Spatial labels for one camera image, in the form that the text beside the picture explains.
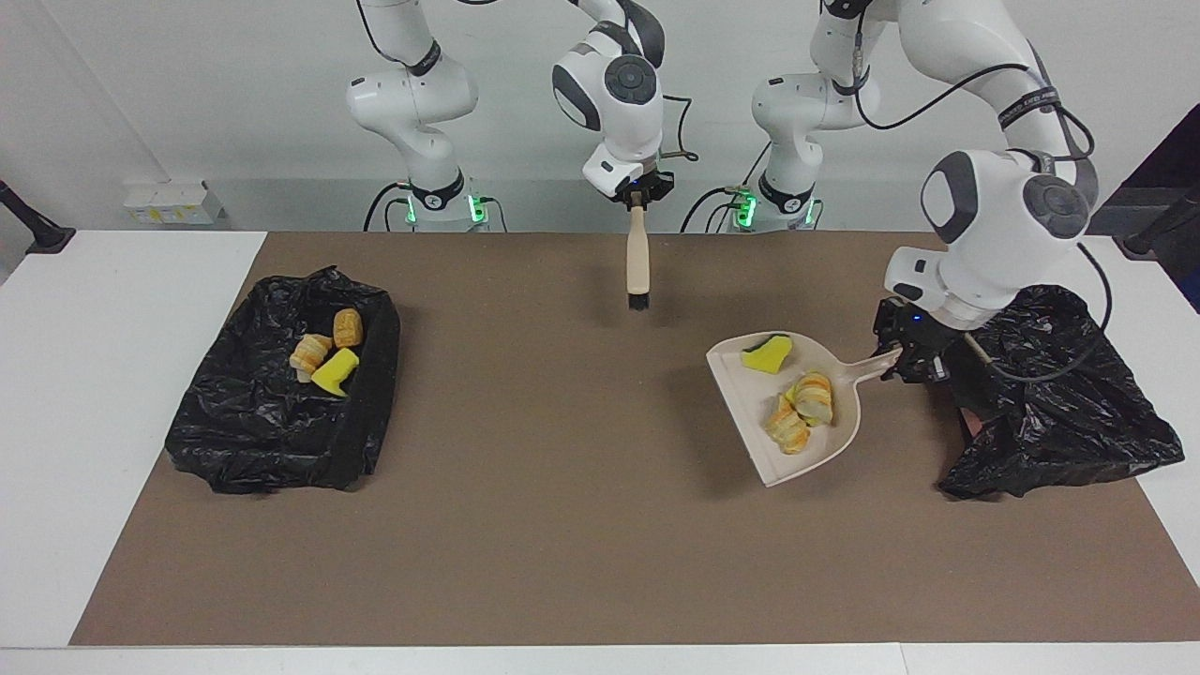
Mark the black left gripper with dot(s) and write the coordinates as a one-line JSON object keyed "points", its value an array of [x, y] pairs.
{"points": [[914, 333]]}

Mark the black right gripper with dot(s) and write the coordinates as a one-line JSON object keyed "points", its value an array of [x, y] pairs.
{"points": [[652, 187]]}

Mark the beige hand brush black bristles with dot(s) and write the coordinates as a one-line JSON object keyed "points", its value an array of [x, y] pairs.
{"points": [[638, 262]]}

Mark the yellow green sponge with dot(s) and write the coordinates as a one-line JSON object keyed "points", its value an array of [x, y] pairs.
{"points": [[764, 356]]}

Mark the beige plastic dustpan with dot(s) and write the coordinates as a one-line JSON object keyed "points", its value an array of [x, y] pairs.
{"points": [[750, 412]]}

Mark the brown oval bread roll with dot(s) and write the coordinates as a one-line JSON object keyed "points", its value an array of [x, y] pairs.
{"points": [[348, 328]]}

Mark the plain yellow sponge piece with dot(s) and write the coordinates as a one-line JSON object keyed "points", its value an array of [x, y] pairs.
{"points": [[336, 373]]}

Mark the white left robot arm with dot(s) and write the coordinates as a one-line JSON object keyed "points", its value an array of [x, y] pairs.
{"points": [[1003, 216]]}

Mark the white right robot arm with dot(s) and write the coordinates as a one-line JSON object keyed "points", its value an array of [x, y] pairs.
{"points": [[623, 94]]}

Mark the pink bin rim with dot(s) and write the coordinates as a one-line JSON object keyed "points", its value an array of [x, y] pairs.
{"points": [[973, 424]]}

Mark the black bag lined pink bin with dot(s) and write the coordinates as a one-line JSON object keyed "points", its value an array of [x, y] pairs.
{"points": [[1078, 422]]}

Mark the black stand foot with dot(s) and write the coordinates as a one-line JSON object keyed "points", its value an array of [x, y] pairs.
{"points": [[1139, 246], [47, 239]]}

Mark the dark cabinet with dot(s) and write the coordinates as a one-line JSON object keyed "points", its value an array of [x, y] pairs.
{"points": [[1172, 169]]}

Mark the brown table mat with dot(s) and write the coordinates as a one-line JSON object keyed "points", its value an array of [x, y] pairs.
{"points": [[562, 581]]}

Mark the white wall socket box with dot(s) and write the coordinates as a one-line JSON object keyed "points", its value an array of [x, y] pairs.
{"points": [[173, 202]]}

